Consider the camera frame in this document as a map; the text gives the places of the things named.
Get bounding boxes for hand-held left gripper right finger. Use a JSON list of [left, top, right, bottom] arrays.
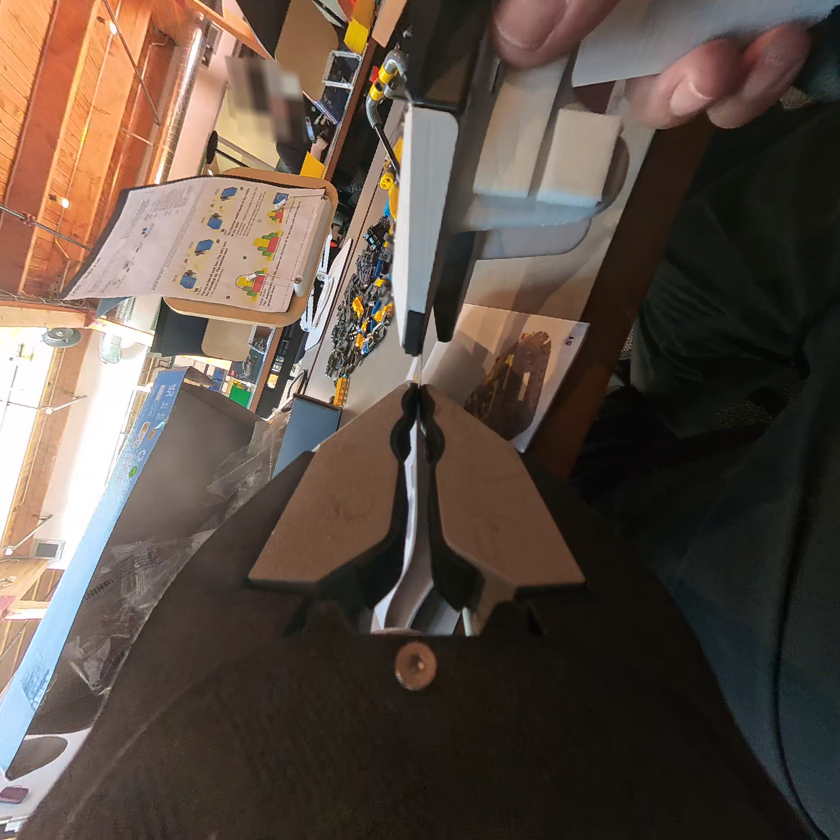
[[423, 388, 588, 611]]

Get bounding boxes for metal duct pipe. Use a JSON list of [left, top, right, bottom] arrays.
[[149, 19, 214, 187]]

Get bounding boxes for toy brick instruction booklet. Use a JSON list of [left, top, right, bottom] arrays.
[[374, 302, 592, 634]]

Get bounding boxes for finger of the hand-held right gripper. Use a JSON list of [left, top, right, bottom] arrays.
[[394, 103, 455, 355], [434, 230, 481, 345]]

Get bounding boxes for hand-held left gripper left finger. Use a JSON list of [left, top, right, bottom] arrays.
[[247, 385, 418, 585]]

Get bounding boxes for person's right hand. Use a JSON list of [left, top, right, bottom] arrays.
[[493, 0, 817, 132]]

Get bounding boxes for blue cardboard box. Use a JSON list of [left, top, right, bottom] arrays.
[[0, 368, 345, 778]]

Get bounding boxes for crumpled clear plastic bags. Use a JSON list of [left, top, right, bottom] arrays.
[[53, 420, 284, 699]]

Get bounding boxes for clipboard with instruction sheet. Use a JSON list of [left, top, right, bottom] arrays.
[[66, 171, 340, 329]]

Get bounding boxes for pile of loose toy bricks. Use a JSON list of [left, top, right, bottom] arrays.
[[322, 217, 403, 382]]

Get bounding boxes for yellow toy brick vehicle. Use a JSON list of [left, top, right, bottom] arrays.
[[365, 40, 424, 200]]

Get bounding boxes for person's black clothing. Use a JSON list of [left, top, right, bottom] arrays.
[[565, 99, 840, 840]]

